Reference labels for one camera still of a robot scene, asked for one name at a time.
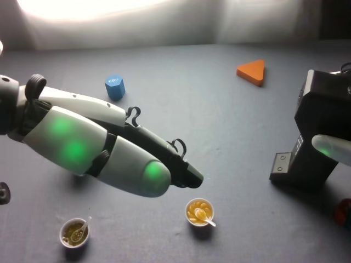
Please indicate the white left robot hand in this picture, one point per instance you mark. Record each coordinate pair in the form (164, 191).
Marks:
(68, 137)

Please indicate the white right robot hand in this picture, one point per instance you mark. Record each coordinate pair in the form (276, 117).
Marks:
(334, 149)

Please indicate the orange triangular block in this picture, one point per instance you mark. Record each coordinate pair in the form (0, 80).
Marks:
(253, 71)

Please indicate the white cup with yellow fruit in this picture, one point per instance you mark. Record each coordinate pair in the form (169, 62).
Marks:
(190, 209)

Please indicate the blue hexagonal block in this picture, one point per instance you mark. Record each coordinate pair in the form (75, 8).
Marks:
(115, 87)

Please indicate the grey table cloth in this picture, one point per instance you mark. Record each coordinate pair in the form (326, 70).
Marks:
(219, 123)

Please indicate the white backdrop curtain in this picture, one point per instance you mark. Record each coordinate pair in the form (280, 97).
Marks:
(192, 24)

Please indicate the white cup with green beans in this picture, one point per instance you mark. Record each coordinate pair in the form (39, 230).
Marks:
(67, 235)

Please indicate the small white spoon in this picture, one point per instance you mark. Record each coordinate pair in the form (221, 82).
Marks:
(84, 225)
(199, 212)

